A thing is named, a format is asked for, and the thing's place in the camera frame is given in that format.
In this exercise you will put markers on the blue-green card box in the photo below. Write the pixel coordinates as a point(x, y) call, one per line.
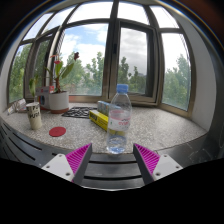
point(102, 107)

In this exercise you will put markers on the long yellow box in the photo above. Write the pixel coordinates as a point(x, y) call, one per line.
point(99, 120)

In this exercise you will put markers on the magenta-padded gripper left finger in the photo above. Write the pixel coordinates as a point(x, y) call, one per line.
point(60, 165)

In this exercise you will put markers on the flat colourful book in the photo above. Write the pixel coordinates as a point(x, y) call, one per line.
point(80, 112)

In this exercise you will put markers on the white paper cup black lettering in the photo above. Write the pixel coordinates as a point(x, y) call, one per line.
point(34, 116)

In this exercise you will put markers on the flat round red coaster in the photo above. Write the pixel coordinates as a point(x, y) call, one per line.
point(57, 131)

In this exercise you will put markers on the clear plastic water bottle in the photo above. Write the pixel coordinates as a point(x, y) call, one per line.
point(119, 123)

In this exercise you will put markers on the dark-framed bay window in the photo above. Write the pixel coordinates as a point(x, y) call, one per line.
point(112, 60)

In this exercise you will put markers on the black slatted radiator cover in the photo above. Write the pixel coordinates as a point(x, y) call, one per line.
point(110, 170)

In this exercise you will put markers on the small green leafy plant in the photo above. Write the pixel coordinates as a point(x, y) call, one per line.
point(33, 85)

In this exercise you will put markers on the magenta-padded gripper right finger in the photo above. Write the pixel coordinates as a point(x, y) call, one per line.
point(164, 166)

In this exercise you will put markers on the flowering plant in white pot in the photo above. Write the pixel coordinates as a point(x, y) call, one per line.
point(59, 100)

